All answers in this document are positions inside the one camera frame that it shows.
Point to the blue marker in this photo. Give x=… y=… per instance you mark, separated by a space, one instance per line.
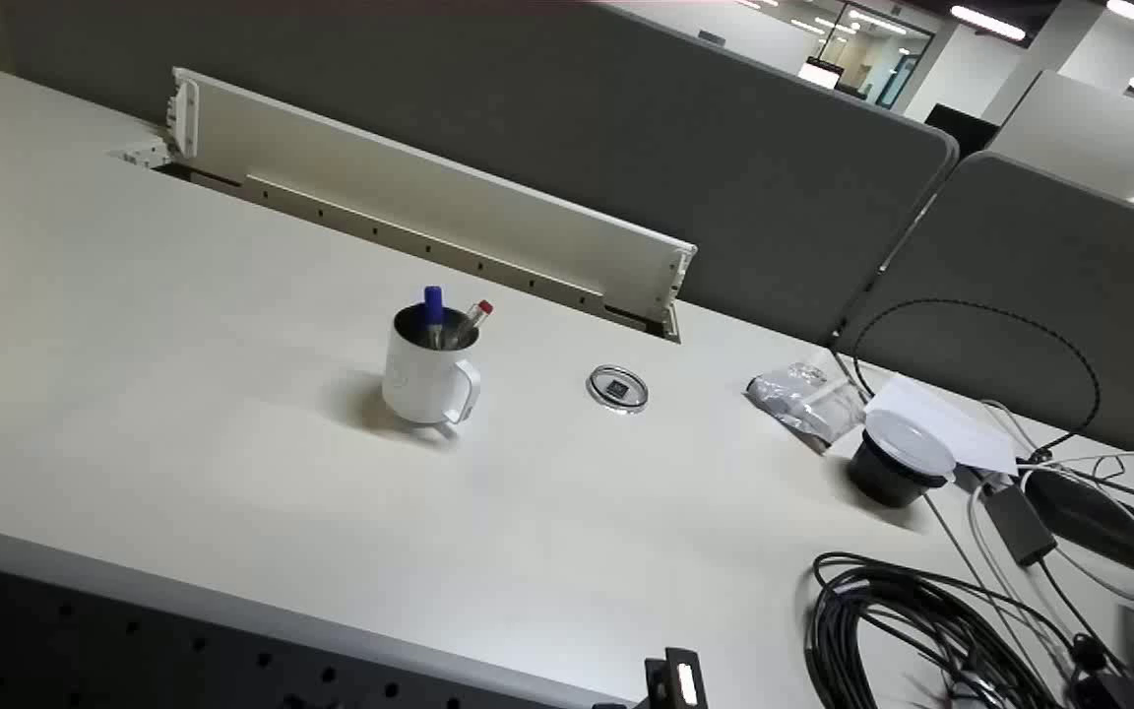
x=435 y=310

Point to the round silver desk grommet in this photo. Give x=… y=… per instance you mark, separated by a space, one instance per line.
x=614 y=387

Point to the red tipped pen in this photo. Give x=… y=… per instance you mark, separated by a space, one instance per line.
x=476 y=312

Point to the white enamel mug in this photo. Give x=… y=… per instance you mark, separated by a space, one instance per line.
x=420 y=376

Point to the large grey desk partition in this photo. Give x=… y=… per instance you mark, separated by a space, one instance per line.
x=670 y=159

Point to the clear plastic bag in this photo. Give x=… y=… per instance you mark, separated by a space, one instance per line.
x=804 y=400

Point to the small black box with light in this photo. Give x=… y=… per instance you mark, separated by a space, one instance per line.
x=674 y=677

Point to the black round device white top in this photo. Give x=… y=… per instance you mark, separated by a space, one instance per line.
x=899 y=459

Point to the black power adapter brick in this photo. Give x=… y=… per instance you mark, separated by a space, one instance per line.
x=1017 y=520

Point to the small grey desk partition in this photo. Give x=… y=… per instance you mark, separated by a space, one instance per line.
x=1051 y=278

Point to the black perforated board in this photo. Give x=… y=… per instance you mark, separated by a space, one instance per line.
x=136 y=651

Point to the black oval device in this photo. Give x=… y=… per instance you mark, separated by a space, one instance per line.
x=1086 y=518

